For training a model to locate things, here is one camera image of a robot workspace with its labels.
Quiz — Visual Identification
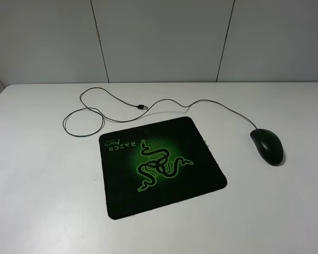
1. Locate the black computer mouse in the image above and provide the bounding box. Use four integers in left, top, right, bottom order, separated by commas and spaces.
250, 129, 284, 166

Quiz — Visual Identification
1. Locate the black mouse cable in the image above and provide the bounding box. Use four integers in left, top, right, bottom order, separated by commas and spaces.
63, 86, 259, 138

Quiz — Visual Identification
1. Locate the black green mouse pad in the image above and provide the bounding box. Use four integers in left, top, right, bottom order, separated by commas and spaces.
99, 116, 227, 220

